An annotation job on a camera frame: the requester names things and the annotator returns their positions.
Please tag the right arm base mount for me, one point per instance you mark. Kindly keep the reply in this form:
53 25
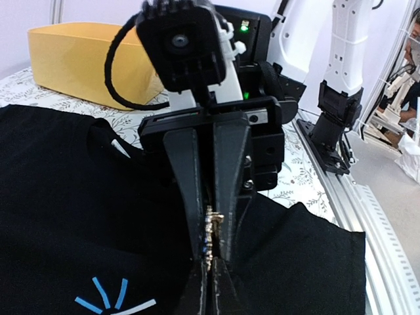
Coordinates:
325 138

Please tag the black t-shirt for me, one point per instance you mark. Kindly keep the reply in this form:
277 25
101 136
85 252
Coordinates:
86 228

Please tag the sparkling brooch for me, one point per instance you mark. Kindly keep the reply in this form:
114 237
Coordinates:
212 237

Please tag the yellow plastic basket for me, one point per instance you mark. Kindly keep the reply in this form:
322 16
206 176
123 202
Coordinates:
69 58

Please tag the floral tablecloth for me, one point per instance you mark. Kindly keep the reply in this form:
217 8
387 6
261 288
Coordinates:
297 181

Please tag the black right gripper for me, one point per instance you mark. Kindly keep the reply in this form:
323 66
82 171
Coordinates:
241 143

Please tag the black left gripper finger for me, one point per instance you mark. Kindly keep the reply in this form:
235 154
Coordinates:
181 147
224 299
193 300

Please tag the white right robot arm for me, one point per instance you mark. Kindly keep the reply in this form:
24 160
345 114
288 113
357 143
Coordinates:
286 42

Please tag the aluminium front rail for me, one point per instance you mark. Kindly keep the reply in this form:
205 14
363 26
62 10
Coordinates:
391 285

